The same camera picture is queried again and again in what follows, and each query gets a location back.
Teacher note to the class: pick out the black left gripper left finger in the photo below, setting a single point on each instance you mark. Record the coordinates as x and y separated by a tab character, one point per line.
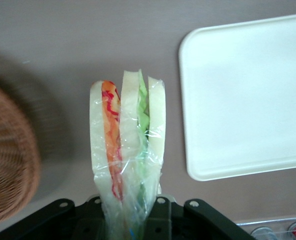
70	222

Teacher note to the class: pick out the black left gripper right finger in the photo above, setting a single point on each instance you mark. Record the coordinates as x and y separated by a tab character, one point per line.
188	222

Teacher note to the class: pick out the plastic triangle sandwich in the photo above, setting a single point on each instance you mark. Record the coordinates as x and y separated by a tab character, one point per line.
128	120

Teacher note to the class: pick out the brown wicker basket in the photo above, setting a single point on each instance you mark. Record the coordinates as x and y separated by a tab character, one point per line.
8	150

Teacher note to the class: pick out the cream plastic tray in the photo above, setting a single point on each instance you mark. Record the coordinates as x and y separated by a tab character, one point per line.
245	100

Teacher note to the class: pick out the clear acrylic bottle rack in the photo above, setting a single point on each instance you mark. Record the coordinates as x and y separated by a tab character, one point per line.
275	221

